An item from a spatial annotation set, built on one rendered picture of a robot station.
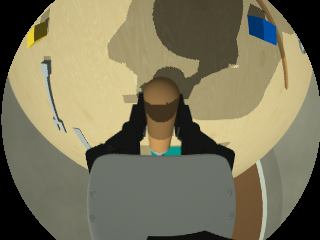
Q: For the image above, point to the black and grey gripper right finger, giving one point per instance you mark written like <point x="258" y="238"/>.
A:
<point x="196" y="139"/>

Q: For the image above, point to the tool with wooden handle and grey metal rod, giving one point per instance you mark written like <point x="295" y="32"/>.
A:
<point x="161" y="97"/>

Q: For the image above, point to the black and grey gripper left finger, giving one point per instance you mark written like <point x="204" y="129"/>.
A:
<point x="126" y="141"/>

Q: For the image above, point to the grey metal spoon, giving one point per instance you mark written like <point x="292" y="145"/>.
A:
<point x="301" y="46"/>

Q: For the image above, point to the brown thin rod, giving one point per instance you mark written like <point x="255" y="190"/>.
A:
<point x="279" y="41"/>

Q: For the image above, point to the grey flat bar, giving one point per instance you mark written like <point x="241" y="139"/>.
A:
<point x="82" y="138"/>

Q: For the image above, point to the yellow cube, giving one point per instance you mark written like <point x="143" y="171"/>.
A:
<point x="37" y="33"/>

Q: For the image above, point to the blue cube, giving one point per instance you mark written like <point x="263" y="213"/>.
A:
<point x="262" y="29"/>

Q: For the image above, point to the teal square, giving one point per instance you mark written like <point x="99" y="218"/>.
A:
<point x="171" y="151"/>

